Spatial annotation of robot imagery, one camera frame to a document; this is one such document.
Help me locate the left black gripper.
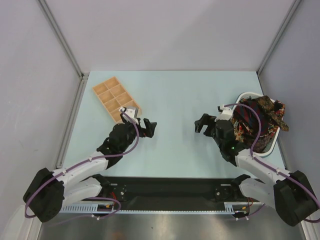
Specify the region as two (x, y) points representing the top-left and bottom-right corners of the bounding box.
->
(119, 113), (156, 152)

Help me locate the red navy striped tie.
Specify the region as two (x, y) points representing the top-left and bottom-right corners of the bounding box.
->
(233, 101), (269, 130)

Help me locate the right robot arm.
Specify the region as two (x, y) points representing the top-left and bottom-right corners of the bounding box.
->
(194, 113), (320, 227)

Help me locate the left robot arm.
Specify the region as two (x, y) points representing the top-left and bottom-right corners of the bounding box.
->
(22, 118), (157, 223)

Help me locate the red floral patterned tie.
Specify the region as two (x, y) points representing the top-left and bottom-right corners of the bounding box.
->
(231, 116), (278, 145)

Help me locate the wooden compartment tray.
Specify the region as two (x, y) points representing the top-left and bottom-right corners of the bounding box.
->
(92, 76), (142, 123)

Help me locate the dark paisley tie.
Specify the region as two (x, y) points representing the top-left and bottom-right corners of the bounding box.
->
(240, 95), (289, 132)

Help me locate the white laundry basket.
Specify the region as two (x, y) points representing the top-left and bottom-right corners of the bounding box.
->
(233, 92), (281, 158)

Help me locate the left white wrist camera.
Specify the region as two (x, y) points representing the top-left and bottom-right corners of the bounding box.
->
(119, 106), (139, 125)

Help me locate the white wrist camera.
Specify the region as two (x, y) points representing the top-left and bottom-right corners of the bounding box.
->
(119, 106), (139, 125)
(215, 105), (234, 121)

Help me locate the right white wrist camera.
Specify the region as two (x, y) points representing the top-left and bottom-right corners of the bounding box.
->
(215, 105), (234, 121)

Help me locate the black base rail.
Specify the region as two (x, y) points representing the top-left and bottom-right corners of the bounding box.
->
(99, 177), (247, 210)

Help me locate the grey cable duct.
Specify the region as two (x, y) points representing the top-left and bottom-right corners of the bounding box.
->
(59, 202), (263, 216)

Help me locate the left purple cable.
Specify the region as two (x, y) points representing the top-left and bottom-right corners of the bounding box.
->
(24, 111), (141, 228)

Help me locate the aluminium frame post right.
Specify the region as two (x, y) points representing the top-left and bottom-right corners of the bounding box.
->
(256, 0), (302, 77)

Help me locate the aluminium frame post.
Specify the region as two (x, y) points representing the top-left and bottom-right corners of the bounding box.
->
(256, 0), (302, 77)
(36, 0), (89, 79)

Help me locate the aluminium frame post left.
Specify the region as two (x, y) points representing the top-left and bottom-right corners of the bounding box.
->
(36, 0), (89, 79)

